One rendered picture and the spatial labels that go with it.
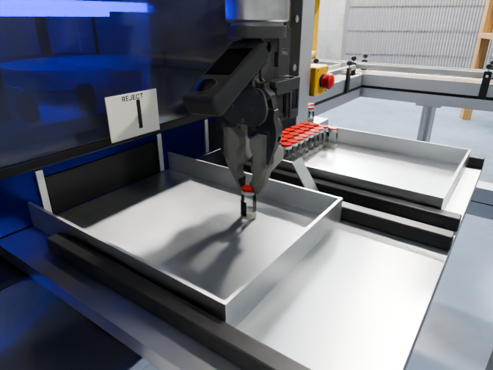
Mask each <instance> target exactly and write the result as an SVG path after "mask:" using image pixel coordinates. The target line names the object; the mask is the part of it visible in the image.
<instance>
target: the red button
mask: <svg viewBox="0 0 493 370"><path fill-rule="evenodd" d="M334 83H335V77H334V75H333V74H332V73H325V74H324V76H323V78H322V87H323V88H324V89H326V90H330V89H332V87H333V85H334Z"/></svg>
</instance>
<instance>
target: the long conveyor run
mask: <svg viewBox="0 0 493 370"><path fill-rule="evenodd" d="M367 57H368V54H363V58H364V59H362V61H361V62H355V60H356V59H357V58H356V57H352V58H351V59H352V60H353V61H352V62H353V64H352V65H356V68H361V70H352V71H351V76H354V75H358V74H362V82H361V89H360V95H359V96H360V97H366V98H378V99H384V100H391V101H404V102H410V103H417V104H430V105H436V106H449V107H456V108H462V109H474V110H481V111H487V112H493V60H492V61H491V62H490V64H488V65H486V69H488V70H479V69H468V68H445V67H434V66H422V65H399V64H387V63H375V62H368V60H367V59H366V58H367ZM346 63H347V61H341V60H329V59H320V60H319V61H318V63H317V64H320V65H328V66H331V65H337V64H341V67H342V68H344V67H347V66H348V65H347V64H346ZM367 69H371V70H367ZM374 70H391V71H401V72H411V73H395V72H384V71H374ZM413 73H431V74H441V75H451V76H434V75H424V74H413ZM452 76H471V77H481V78H483V79H473V78H463V77H452Z"/></svg>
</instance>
